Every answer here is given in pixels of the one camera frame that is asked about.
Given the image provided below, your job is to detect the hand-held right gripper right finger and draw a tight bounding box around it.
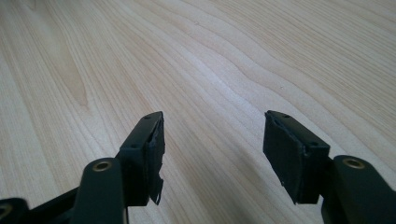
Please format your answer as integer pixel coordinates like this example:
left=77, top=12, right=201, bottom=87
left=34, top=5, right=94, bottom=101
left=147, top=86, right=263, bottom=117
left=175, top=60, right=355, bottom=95
left=262, top=109, right=332, bottom=205

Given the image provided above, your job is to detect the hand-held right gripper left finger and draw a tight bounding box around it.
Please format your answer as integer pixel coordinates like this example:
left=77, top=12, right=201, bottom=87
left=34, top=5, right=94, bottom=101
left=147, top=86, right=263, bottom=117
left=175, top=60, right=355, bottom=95
left=116, top=110, right=166, bottom=208

